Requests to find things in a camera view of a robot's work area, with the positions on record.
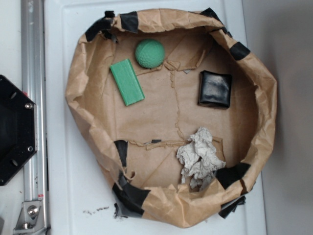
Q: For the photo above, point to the green rectangular block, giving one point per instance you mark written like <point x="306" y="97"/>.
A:
<point x="127" y="82"/>

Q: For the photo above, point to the brown paper bag bin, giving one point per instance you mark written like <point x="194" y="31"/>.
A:
<point x="136" y="146"/>

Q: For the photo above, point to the crumpled white paper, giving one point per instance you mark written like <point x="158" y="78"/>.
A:
<point x="199" y="159"/>

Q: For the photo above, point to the green dimpled ball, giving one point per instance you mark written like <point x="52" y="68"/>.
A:
<point x="149" y="53"/>

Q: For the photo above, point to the black square pouch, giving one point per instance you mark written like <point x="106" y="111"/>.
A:
<point x="215" y="90"/>

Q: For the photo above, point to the white tray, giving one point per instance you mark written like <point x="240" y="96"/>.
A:
<point x="80" y="199"/>

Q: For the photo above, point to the aluminium extrusion rail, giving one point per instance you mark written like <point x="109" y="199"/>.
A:
<point x="35" y="173"/>

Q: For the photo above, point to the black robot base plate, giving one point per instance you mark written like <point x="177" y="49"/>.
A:
<point x="17" y="130"/>

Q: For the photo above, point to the metal corner bracket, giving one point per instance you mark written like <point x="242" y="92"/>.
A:
<point x="31" y="218"/>

